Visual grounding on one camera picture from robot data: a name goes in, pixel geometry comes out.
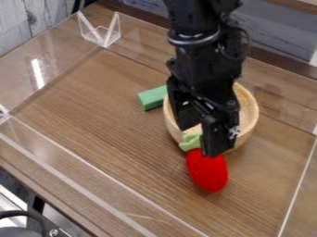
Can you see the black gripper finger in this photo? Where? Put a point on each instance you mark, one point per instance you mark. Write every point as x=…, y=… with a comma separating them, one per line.
x=219, y=134

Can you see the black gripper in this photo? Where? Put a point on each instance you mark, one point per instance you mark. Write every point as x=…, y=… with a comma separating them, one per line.
x=204, y=69

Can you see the wooden bowl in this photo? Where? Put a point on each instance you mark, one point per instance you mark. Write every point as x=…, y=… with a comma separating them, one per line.
x=247, y=115

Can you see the red plush strawberry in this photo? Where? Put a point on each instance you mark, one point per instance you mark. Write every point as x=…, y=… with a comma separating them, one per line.
x=207, y=170

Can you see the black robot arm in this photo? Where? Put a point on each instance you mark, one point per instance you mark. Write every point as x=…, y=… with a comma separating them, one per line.
x=200, y=11

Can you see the green block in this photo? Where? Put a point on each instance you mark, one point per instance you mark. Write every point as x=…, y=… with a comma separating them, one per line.
x=151, y=98

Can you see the clear acrylic corner bracket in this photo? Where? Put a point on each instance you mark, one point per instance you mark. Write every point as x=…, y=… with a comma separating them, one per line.
x=103, y=36

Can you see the black table leg bracket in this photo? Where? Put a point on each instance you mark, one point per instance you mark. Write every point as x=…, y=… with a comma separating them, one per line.
x=40, y=223

